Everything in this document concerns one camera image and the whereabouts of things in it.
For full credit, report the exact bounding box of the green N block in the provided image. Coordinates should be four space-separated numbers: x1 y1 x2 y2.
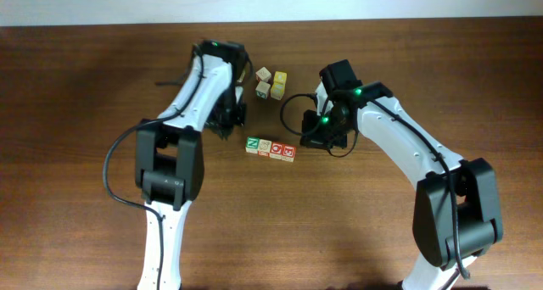
245 137 260 153

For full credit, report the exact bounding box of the red E block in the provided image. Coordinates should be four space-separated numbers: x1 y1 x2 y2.
281 144 296 162

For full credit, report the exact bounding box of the wooden block with 5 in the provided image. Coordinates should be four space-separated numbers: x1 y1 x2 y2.
257 139 272 157

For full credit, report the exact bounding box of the red Q block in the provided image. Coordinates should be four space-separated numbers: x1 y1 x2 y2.
269 142 284 160

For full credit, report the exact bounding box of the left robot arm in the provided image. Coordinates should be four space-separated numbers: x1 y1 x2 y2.
135 40 252 289

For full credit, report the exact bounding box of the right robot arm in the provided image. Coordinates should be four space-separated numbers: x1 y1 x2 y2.
301 81 503 289

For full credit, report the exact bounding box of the wooden block with 9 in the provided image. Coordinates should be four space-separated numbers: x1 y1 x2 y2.
255 81 272 99

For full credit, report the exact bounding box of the wooden block with 2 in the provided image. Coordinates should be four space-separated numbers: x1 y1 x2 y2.
255 67 272 82

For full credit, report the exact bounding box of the yellow framed block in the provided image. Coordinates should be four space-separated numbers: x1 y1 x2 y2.
270 82 285 100

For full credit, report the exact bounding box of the yellow K block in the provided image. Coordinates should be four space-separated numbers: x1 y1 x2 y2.
273 71 288 85

